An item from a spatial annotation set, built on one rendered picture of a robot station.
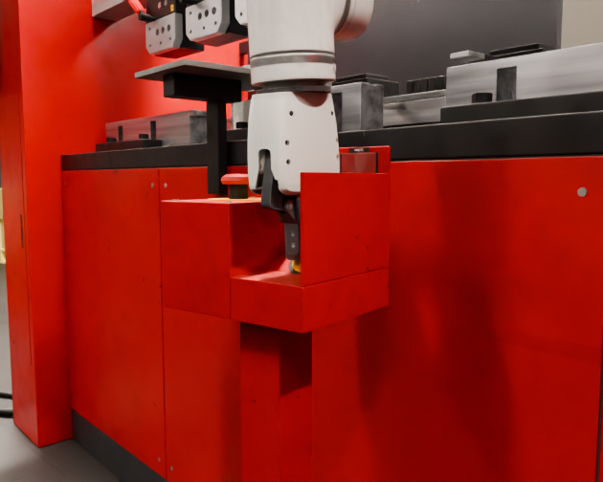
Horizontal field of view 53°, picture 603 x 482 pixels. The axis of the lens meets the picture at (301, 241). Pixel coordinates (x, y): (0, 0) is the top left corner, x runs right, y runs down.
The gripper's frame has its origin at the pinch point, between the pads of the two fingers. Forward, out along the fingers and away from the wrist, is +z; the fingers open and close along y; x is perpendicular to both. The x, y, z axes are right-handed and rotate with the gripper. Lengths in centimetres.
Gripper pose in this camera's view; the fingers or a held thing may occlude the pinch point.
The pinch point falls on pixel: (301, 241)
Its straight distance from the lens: 63.4
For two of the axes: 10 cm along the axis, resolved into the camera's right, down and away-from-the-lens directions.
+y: -6.1, 1.7, -7.7
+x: 7.9, 0.7, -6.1
